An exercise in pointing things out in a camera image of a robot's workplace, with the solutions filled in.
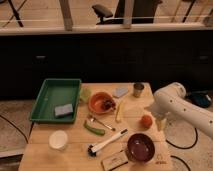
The metal spoon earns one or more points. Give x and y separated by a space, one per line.
92 118

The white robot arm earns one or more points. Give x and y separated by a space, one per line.
171 99

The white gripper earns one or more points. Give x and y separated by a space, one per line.
159 113

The dark maroon bowl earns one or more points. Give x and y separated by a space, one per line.
141 147

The black office chair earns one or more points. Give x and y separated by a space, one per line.
143 12

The dark grapes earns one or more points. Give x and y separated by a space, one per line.
108 104

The yellow banana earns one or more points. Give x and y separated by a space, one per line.
119 112

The white dish brush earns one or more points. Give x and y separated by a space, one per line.
93 149

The small wooden box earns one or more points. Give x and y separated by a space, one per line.
114 161

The grey sponge in tray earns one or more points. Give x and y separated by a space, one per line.
63 110

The orange bowl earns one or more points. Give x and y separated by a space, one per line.
95 103

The green plastic tray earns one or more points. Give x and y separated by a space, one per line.
53 93

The green pepper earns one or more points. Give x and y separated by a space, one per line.
97 131

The pale green vegetable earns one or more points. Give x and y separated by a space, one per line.
85 94

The grey-blue sponge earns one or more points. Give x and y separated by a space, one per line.
120 91

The metal cup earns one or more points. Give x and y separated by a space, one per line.
137 89

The white paper cup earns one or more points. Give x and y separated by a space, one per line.
58 140

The orange-red apple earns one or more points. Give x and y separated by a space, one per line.
146 121

